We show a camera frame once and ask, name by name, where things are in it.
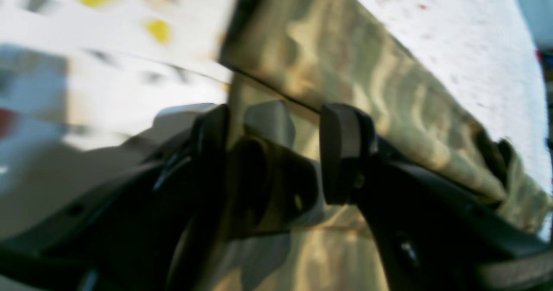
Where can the terrazzo patterned tablecloth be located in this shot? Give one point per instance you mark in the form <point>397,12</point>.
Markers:
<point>86,74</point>

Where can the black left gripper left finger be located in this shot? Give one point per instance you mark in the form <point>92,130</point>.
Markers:
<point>122,235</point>

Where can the camouflage T-shirt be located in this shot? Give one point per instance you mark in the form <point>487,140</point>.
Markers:
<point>291,57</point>

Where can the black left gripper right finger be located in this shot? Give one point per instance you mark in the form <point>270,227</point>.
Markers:
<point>431,235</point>

